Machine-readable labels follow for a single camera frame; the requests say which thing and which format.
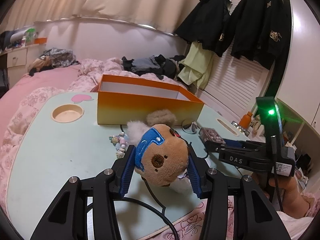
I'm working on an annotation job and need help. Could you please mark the pink glitter card box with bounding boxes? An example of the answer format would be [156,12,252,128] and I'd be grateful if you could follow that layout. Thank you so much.
[199,127,225,144]

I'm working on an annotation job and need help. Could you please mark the brown capybara plush blue cap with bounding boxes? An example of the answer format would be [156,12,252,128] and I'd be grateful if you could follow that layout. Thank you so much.
[135,124,189,186]

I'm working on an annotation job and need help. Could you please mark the brown fluffy pompom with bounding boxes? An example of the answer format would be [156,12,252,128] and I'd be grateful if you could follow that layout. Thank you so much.
[146,109,177,127]

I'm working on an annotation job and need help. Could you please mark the pastel bead bracelet charm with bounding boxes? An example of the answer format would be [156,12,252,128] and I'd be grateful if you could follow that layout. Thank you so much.
[109,132,129,159]

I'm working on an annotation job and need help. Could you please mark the white fluffy pompom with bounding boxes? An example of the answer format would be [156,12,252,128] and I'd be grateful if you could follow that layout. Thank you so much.
[127,121,149,146]

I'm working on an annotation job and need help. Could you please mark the orange gradient cardboard box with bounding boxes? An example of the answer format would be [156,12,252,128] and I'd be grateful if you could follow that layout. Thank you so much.
[97,75,204,126]

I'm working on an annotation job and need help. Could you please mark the anime figure keychain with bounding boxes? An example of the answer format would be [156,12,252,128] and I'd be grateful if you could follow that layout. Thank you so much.
[169,171,193,194]

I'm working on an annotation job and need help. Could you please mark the person's right hand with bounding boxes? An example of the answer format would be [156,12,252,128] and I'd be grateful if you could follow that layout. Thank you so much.
[277,176,315,219]

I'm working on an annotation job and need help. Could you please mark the orange water bottle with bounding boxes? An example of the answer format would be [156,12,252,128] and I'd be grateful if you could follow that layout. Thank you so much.
[239,112,253,129]

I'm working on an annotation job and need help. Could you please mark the mint green lap table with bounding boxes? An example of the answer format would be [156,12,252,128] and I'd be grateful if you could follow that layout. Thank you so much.
[7,93,248,239]

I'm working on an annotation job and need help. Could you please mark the lime green garment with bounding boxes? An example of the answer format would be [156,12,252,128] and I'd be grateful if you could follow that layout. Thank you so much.
[178,42,215,89]

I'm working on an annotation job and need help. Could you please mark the pile of dark clothes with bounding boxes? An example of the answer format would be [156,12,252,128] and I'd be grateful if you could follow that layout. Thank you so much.
[121,54,185,80]

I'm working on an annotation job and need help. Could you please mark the hanging black jacket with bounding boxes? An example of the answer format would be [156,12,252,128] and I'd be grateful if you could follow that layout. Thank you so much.
[174,0,231,57]
[231,0,291,70]

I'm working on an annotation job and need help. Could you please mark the pink floral duvet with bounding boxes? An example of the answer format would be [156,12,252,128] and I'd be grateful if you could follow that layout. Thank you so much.
[0,57,190,205]

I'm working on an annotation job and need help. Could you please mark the beige curtain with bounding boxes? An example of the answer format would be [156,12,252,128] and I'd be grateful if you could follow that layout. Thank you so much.
[1,0,199,33]

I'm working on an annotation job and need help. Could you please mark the patterned grey clothes pile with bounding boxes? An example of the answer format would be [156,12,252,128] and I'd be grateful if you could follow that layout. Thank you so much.
[40,47,80,68]

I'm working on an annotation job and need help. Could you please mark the white desk with drawer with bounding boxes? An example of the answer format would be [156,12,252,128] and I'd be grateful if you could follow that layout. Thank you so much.
[1,44,46,89]

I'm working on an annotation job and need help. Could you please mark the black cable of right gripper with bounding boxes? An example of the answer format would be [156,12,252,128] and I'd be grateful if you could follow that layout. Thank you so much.
[269,134,284,212]

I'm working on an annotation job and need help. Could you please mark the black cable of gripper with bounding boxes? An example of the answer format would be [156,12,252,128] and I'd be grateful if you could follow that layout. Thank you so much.
[269,134,284,212]
[86,196,180,240]

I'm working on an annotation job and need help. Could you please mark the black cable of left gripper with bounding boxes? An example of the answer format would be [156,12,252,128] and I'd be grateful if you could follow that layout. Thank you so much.
[86,196,180,240]

